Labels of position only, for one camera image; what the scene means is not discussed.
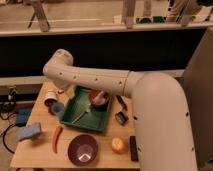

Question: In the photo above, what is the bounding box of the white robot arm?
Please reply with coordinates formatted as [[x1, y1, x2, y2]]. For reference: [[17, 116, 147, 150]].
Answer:
[[43, 49, 198, 171]]

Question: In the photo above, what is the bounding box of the yellow orange fruit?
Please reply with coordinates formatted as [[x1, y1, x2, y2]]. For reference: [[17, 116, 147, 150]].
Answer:
[[111, 137, 125, 154]]

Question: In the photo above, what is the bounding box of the orange carrot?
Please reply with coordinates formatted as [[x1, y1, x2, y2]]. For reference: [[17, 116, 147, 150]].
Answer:
[[52, 126, 63, 154]]

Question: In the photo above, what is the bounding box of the green plastic tray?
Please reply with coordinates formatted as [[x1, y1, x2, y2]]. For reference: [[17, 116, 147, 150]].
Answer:
[[60, 86, 112, 132]]

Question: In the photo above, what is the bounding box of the white cloth in bowl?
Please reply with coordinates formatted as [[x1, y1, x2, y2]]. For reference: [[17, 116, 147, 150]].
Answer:
[[92, 91, 106, 105]]

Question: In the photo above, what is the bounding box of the blue plastic cup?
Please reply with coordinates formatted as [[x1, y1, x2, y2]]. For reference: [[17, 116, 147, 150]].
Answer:
[[50, 102, 64, 117]]

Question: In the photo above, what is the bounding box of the black cable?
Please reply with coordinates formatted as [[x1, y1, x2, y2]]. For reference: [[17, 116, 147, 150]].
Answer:
[[1, 123, 18, 155]]

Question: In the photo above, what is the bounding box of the black remote control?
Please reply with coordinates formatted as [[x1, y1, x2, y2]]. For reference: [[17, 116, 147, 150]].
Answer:
[[129, 136, 139, 161]]

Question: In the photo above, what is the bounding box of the blue box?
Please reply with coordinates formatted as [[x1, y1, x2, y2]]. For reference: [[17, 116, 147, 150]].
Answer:
[[15, 108, 32, 127]]

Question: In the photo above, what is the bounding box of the black handled brush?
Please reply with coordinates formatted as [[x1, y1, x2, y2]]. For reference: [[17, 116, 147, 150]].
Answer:
[[115, 95, 129, 126]]

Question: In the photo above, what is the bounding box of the dark red bowl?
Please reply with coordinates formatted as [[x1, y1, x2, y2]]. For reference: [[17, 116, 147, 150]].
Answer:
[[88, 90, 109, 108]]

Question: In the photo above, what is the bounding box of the white plastic cup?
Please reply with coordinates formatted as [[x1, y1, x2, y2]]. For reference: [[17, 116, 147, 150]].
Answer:
[[44, 90, 58, 106]]

